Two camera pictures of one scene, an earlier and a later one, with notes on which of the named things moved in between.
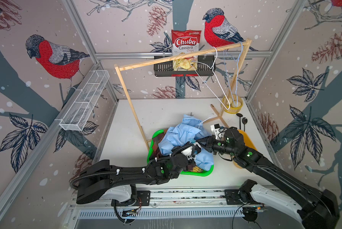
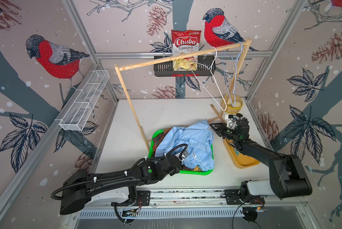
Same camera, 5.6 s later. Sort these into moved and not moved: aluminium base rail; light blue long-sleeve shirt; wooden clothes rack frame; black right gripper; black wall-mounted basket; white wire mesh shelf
Moved: black right gripper; light blue long-sleeve shirt
Not moved: black wall-mounted basket; wooden clothes rack frame; aluminium base rail; white wire mesh shelf
